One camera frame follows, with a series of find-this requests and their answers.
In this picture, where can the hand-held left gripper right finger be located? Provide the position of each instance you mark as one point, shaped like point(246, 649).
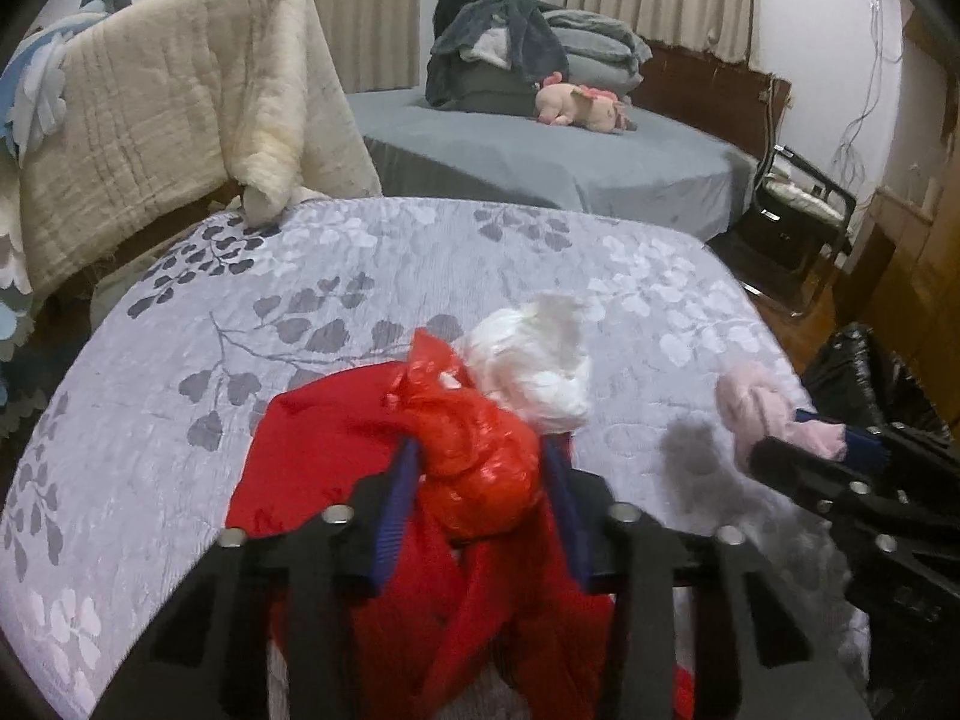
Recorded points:
point(566, 502)

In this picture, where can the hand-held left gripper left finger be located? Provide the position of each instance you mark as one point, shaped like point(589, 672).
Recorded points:
point(394, 517)

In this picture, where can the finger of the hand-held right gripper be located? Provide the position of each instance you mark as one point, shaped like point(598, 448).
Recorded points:
point(862, 446)
point(795, 465)

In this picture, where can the bin with black liner bag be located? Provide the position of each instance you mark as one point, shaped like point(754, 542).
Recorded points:
point(855, 375)

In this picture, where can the red plastic bag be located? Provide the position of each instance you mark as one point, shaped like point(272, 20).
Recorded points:
point(472, 450)

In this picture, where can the red cloth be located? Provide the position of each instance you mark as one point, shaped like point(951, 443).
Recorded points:
point(330, 435)

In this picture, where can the white plastic bag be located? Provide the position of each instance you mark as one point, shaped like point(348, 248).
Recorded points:
point(532, 375)

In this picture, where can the wooden wardrobe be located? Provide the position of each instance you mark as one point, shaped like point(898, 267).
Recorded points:
point(922, 255)

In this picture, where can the black metal chair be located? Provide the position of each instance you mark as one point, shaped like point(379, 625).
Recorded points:
point(780, 236)

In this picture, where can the grey floral quilt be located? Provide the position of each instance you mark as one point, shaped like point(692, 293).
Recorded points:
point(300, 277)

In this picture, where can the white chair cushion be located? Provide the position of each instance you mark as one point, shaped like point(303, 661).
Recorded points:
point(802, 195)

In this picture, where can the bed with grey sheet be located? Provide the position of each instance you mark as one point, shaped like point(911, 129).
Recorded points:
point(525, 157)

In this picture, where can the pink plush pig toy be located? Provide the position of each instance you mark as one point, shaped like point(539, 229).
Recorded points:
point(577, 105)

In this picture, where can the olive grey folded duvet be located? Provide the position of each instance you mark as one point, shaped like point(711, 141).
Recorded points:
point(495, 90)

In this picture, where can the stack of folded grey duvets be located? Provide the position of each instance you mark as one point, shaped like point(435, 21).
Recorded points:
point(592, 52)

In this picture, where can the white folded cloth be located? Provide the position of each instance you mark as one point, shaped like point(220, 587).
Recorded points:
point(487, 49)

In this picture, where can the cream quilted blanket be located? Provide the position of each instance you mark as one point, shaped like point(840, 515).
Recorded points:
point(165, 112)

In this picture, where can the dark grey fleece blanket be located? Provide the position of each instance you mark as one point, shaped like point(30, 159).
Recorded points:
point(525, 37)

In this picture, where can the wide beige curtain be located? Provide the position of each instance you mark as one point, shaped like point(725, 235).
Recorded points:
point(360, 15)

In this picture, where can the black jacket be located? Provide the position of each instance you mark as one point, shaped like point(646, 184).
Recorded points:
point(454, 7)

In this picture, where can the blue white scalloped cloths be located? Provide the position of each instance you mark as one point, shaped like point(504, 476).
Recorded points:
point(30, 90)

